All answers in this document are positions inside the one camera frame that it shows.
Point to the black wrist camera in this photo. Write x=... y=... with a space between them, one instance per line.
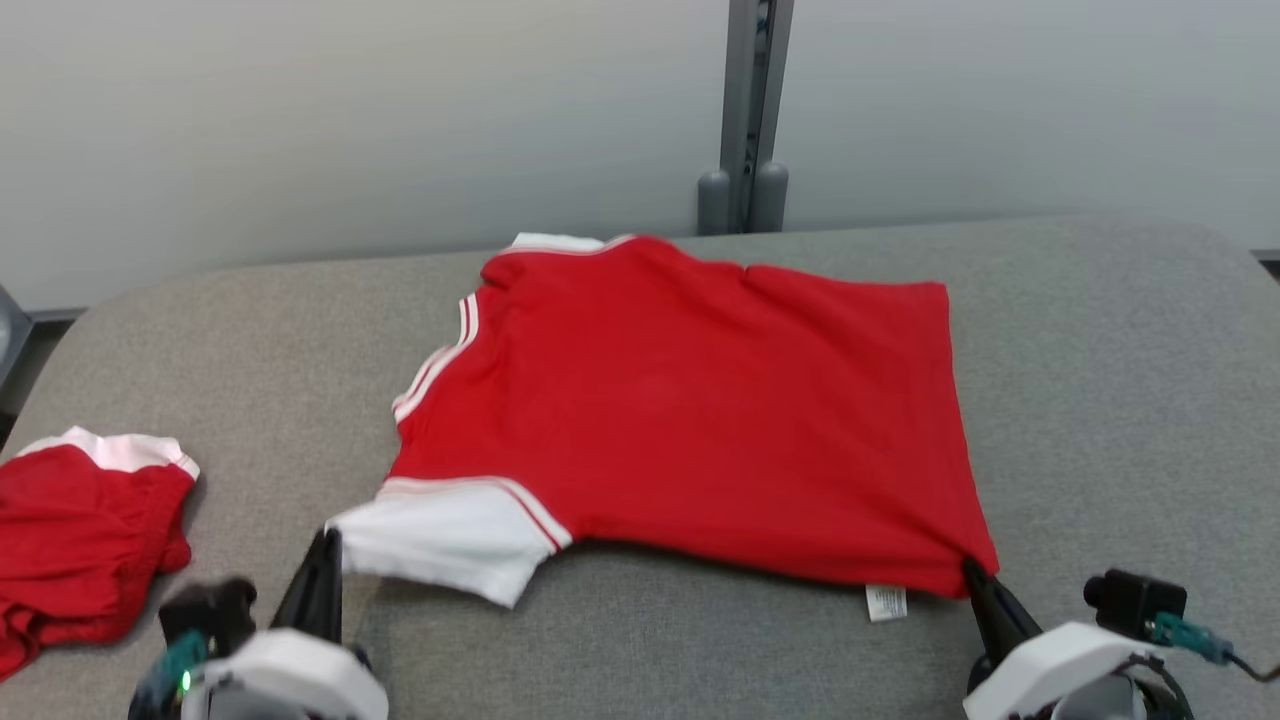
x=205 y=610
x=1135 y=600

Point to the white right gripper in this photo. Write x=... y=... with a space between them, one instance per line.
x=1050 y=665

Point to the teal left camera connector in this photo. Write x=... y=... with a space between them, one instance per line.
x=175 y=665

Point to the red jersey white sleeves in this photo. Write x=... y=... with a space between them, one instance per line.
x=700 y=400

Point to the grey metal wall post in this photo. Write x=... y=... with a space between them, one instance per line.
x=745 y=100

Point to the red shorts white stripes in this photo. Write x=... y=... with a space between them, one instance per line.
x=80 y=540

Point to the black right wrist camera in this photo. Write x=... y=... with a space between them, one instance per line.
x=1135 y=600

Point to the teal right camera connector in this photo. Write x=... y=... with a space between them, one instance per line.
x=1185 y=632

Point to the teal camera connector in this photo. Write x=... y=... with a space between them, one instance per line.
x=1185 y=632
x=175 y=665

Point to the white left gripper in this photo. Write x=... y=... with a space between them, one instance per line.
x=290 y=675

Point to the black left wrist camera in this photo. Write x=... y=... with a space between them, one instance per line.
x=205 y=610

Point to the grey metal frame leg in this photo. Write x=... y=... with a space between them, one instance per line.
x=10 y=335

